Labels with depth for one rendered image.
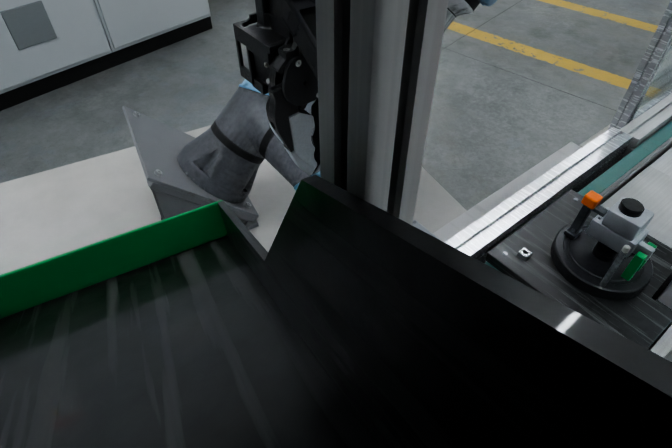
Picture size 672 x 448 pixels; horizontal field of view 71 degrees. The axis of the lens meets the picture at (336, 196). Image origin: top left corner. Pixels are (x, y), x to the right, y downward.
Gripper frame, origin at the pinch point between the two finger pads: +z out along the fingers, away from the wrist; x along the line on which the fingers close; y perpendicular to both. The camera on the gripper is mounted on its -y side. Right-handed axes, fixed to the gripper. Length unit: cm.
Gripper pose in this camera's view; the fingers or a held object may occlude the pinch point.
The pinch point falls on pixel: (316, 166)
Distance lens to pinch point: 49.1
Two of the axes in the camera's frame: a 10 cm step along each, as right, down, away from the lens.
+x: -7.9, 4.2, -4.5
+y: -6.2, -5.4, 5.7
